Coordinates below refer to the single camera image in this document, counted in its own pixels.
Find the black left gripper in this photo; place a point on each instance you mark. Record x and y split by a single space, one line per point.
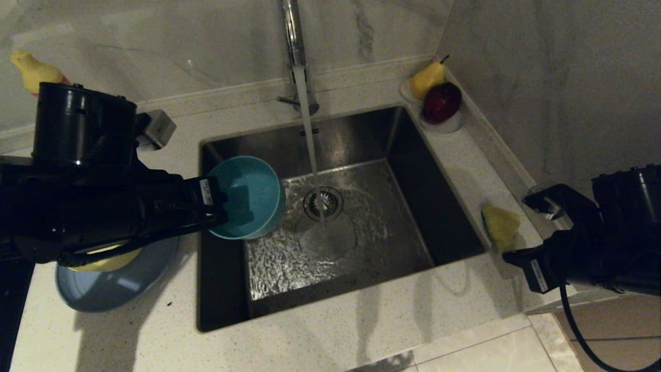
165 206

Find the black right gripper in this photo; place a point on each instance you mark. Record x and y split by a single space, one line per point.
583 258

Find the yellow green sponge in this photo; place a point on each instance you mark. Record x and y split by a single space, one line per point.
501 227

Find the teal bowl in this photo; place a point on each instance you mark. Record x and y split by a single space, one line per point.
258 196

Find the chrome faucet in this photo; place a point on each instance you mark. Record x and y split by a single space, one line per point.
294 36

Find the orange dish soap bottle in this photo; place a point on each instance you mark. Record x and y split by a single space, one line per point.
33 72

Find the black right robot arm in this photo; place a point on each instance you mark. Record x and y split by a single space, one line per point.
635 232

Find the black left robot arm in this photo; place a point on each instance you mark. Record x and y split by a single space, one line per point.
77 206

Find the metal sink drain strainer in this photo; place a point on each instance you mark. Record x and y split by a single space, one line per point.
330 204

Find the stainless steel sink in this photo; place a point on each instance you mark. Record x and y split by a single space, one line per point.
372 243

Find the yellow plastic bowl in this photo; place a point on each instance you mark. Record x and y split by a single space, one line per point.
111 263

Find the blue round plate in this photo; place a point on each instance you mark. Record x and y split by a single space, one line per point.
113 289

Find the clear tap water stream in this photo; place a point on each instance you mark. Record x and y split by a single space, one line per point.
311 139

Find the small white fruit dish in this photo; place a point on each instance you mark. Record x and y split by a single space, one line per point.
446 129

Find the dark red apple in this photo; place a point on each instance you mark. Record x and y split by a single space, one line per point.
441 102

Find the yellow pear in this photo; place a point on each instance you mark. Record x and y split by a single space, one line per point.
426 79

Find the black induction cooktop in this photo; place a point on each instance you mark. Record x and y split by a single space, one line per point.
10 320

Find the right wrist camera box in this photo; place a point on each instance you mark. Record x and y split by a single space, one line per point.
550 201

